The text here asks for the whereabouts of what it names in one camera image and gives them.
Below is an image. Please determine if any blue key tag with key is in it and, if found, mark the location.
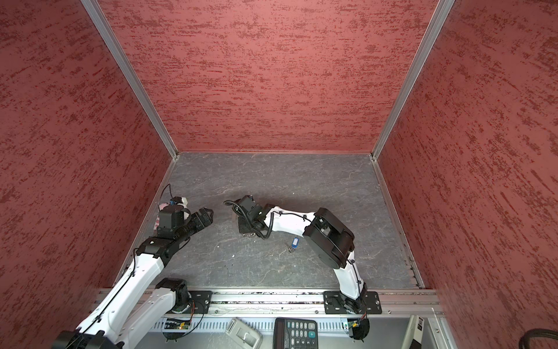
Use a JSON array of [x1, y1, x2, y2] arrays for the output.
[[288, 237, 300, 253]]

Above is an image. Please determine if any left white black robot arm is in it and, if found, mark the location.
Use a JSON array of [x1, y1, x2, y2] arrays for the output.
[[52, 200, 214, 348]]

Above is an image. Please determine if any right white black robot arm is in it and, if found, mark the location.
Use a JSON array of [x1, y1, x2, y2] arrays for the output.
[[224, 196, 367, 314]]

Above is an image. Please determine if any pink paw back scratcher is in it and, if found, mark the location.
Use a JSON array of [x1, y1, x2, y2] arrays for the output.
[[154, 204, 172, 231]]

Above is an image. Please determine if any grey plastic device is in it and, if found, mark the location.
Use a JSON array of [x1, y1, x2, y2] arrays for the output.
[[225, 318, 263, 349]]

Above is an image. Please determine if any black desk calculator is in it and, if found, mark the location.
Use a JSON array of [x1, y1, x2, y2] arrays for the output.
[[273, 317, 318, 349]]

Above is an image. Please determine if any white box with label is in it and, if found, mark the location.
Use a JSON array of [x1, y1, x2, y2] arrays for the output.
[[401, 315, 424, 349]]

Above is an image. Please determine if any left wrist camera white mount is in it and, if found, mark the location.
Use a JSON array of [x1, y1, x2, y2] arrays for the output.
[[169, 196, 188, 208]]

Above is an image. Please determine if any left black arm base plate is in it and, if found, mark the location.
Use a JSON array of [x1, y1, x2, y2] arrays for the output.
[[170, 290, 213, 315]]

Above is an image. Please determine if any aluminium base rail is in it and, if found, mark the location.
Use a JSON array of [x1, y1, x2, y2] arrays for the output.
[[90, 287, 443, 317]]

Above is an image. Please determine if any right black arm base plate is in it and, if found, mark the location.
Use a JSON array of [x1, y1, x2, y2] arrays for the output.
[[323, 290, 382, 315]]

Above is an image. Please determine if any black cable loop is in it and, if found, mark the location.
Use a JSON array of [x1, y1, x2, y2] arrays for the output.
[[518, 328, 558, 349]]

